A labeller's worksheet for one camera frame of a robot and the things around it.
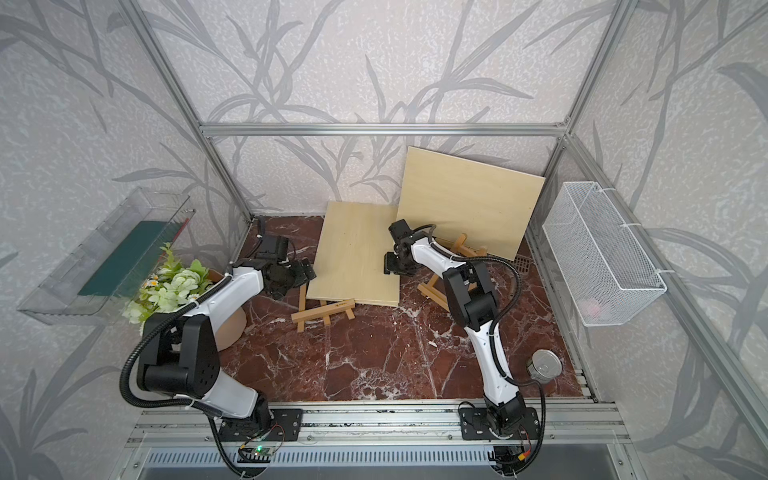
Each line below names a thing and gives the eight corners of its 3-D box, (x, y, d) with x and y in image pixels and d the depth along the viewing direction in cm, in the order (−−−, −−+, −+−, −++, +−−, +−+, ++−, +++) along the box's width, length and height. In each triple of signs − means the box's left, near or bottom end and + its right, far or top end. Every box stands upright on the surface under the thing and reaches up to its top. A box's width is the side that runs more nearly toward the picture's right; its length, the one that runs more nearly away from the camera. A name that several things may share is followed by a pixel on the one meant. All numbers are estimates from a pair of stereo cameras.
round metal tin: (529, 383, 82) (537, 376, 77) (522, 357, 87) (530, 349, 82) (556, 383, 82) (566, 376, 77) (548, 357, 87) (556, 349, 82)
